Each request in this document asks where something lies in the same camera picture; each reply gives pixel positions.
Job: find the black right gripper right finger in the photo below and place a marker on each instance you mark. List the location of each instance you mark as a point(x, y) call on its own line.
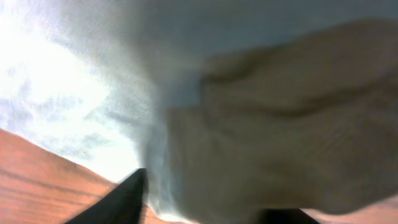
point(285, 216)

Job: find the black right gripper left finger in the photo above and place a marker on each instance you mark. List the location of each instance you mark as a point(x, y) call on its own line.
point(123, 205)

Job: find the khaki green shorts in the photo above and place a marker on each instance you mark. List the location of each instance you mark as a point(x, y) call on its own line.
point(232, 107)

